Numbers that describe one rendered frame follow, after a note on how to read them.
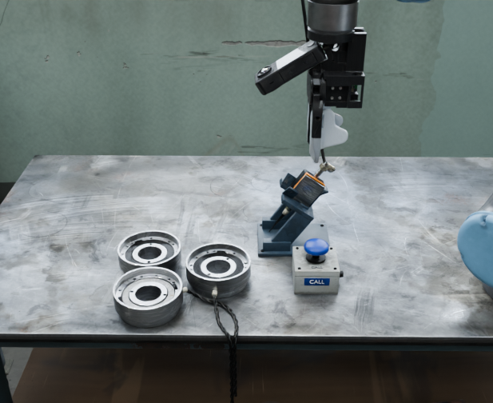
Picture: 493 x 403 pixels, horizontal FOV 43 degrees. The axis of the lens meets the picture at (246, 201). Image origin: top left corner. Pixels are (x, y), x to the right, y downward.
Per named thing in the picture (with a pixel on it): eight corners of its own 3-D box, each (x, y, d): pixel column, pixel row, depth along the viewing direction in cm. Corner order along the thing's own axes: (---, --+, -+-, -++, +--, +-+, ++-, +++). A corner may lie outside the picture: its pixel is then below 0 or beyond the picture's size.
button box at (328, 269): (294, 294, 101) (295, 269, 98) (292, 268, 107) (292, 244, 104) (344, 294, 101) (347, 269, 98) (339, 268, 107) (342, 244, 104)
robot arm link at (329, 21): (309, 5, 90) (305, -8, 97) (308, 37, 92) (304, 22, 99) (363, 5, 89) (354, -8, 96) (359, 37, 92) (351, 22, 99)
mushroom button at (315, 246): (303, 276, 101) (304, 249, 98) (301, 261, 104) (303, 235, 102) (328, 276, 101) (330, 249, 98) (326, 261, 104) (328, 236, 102)
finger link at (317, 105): (322, 140, 98) (324, 83, 95) (312, 140, 98) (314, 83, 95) (319, 133, 102) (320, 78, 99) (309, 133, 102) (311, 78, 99)
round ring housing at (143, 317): (123, 338, 92) (120, 316, 90) (109, 296, 100) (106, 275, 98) (192, 321, 95) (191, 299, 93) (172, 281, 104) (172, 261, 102)
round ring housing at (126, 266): (109, 262, 108) (106, 242, 106) (164, 243, 113) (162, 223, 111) (137, 293, 101) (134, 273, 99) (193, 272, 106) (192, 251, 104)
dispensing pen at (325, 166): (259, 221, 114) (317, 152, 107) (278, 233, 115) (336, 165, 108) (260, 228, 112) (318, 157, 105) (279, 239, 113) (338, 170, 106)
